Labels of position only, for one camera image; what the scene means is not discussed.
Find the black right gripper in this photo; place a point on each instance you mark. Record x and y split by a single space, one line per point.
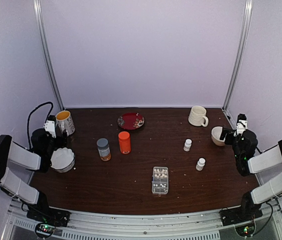
225 131

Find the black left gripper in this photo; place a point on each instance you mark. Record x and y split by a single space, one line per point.
60 143

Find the white pill bottle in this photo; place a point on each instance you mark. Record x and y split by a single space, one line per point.
187 145
200 164

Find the grey lid pill bottle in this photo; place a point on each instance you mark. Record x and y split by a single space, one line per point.
104 149

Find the orange pill bottle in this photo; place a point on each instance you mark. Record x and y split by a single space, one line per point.
124 142

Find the clear plastic pill organizer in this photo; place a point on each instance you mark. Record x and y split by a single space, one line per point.
159 190

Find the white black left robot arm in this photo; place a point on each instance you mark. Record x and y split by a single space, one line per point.
46 149

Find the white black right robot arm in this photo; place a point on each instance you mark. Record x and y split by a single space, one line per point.
244 145

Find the round white pills in organizer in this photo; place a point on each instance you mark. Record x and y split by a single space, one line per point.
161 185

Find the small white bowl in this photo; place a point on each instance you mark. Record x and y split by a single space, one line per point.
215 136

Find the yellow interior patterned mug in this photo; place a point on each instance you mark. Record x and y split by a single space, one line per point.
64 118

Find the white scalloped bowl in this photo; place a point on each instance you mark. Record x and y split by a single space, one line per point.
63 160

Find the cream ribbed mug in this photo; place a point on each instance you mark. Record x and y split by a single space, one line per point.
197 116

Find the red floral plate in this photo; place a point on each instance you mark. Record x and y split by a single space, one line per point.
131 121

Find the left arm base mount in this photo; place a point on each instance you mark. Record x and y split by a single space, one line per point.
48 220

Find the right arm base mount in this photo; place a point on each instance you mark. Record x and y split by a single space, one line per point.
244 216

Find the right aluminium frame post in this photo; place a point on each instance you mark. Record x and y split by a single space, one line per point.
247 17

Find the aluminium frame post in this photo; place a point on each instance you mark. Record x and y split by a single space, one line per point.
46 53
247 17

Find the left aluminium frame post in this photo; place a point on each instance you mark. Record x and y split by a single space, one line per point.
46 53

